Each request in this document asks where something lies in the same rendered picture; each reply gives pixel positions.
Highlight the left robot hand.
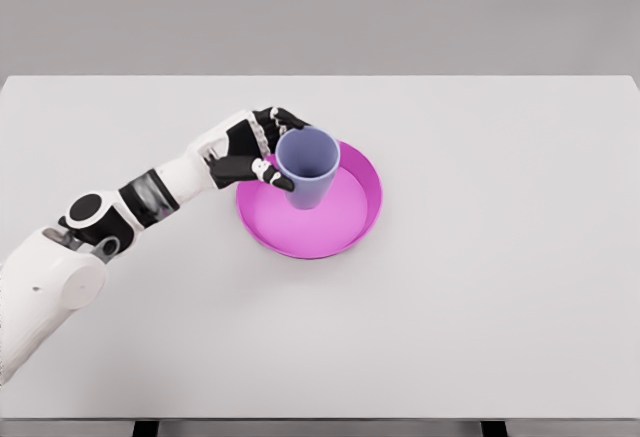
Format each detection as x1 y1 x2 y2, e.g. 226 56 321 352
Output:
188 106 312 192

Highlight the blue-grey plastic cup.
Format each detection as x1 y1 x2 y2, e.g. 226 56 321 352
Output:
275 125 342 211

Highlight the magenta round plate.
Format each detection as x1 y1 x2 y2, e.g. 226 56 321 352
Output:
235 139 384 261

